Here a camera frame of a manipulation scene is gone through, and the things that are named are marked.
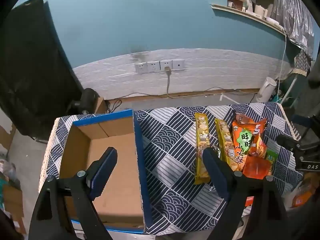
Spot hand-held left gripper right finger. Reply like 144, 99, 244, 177
202, 148, 289, 240

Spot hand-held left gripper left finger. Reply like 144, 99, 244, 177
29, 147, 118, 240

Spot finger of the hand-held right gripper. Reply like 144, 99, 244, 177
276, 134, 302, 153
291, 115, 320, 130

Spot green snack packet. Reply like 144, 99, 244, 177
265, 149, 278, 175

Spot cardboard box blue rim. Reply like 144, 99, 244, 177
59, 109, 153, 233

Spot orange snack bag white swirl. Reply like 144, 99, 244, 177
235, 112, 268, 159

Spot yellow snack packet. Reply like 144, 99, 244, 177
194, 112, 211, 185
214, 119, 243, 173

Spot red orange packet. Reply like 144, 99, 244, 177
242, 155, 273, 180

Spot blue white patterned tablecloth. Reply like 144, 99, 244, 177
38, 102, 304, 235

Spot white electric kettle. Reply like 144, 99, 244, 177
255, 77, 277, 103

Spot patterned cushion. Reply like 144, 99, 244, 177
293, 49, 313, 76

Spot small brown cardboard box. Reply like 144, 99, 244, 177
94, 97, 108, 114

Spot white plastic strip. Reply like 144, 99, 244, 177
220, 93, 240, 104

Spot black round speaker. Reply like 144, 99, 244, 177
72, 88, 100, 114

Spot flat cardboard pieces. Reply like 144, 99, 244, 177
2, 185, 26, 233

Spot clear plastic bag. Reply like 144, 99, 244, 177
0, 159, 19, 188

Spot silver foil curtain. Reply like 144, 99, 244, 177
272, 0, 315, 50

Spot black plastic-covered object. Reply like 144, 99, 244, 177
0, 0, 84, 140

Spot black floor cable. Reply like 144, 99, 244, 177
107, 99, 123, 113

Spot white hanging cable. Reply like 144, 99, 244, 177
276, 30, 288, 80

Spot grey plug cable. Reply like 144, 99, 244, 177
164, 66, 173, 98

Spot white wall shelf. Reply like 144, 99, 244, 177
211, 4, 287, 32

